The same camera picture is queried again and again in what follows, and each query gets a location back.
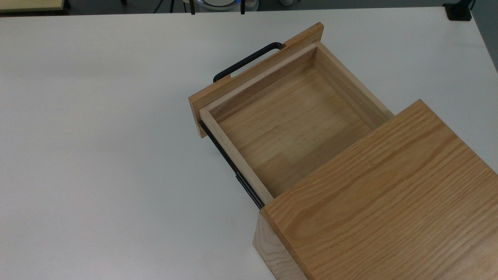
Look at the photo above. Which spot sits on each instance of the black table clamp mount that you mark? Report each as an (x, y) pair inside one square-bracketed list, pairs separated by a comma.
[(459, 13)]

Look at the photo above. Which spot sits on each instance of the black chair leg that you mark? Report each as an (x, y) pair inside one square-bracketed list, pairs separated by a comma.
[(192, 7), (243, 7)]

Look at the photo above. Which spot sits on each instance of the wooden cabinet box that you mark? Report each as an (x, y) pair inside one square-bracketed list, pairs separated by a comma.
[(389, 194)]

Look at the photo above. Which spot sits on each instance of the black drawer slide rail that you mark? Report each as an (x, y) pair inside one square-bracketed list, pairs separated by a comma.
[(230, 163)]

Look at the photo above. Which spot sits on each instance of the wooden drawer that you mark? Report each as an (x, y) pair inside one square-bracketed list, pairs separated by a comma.
[(291, 124)]

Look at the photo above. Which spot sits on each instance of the white round stool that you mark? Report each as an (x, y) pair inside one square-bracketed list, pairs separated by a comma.
[(218, 3)]

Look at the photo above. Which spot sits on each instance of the light wooden table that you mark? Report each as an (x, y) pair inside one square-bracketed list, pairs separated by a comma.
[(27, 4)]

